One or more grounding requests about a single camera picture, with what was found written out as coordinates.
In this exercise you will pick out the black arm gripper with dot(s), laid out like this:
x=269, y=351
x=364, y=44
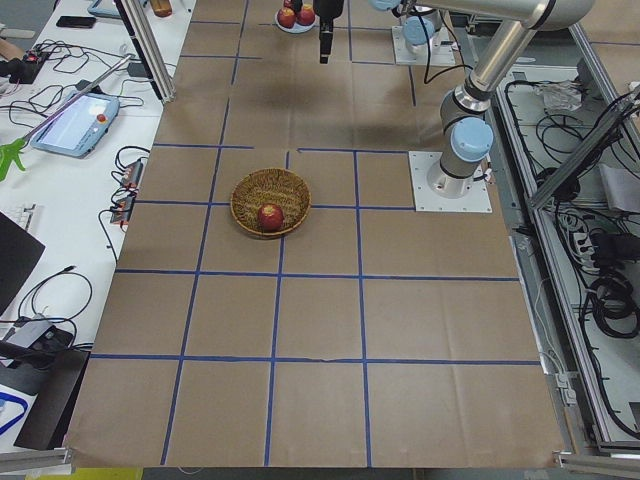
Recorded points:
x=329, y=8

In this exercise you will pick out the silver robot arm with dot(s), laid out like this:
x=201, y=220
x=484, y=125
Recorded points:
x=418, y=28
x=468, y=137

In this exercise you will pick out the red apple on plate front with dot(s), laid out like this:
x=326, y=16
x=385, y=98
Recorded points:
x=306, y=15

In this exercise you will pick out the red apple on plate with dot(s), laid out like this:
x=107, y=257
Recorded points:
x=286, y=18
x=306, y=15

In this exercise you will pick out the light blue plate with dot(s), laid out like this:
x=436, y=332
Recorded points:
x=297, y=29

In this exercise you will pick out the red apple on plate left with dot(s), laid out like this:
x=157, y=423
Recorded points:
x=286, y=18

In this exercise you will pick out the round wicker basket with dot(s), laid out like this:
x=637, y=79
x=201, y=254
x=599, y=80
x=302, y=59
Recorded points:
x=270, y=185

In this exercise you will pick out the dark red apple in basket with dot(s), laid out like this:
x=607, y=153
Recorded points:
x=270, y=217

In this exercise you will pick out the black smartphone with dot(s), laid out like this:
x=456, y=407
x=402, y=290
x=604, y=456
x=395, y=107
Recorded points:
x=76, y=22

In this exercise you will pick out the blue teach pendant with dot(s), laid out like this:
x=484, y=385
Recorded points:
x=80, y=127

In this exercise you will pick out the white keyboard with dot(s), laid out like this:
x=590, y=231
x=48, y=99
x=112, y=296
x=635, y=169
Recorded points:
x=25, y=215

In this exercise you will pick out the black laptop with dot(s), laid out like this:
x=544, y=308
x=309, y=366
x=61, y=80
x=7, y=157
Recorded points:
x=20, y=253

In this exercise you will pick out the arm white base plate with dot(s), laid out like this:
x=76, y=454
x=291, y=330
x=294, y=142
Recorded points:
x=441, y=50
x=436, y=192

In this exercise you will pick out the aluminium frame post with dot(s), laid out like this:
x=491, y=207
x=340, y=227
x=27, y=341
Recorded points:
x=146, y=46

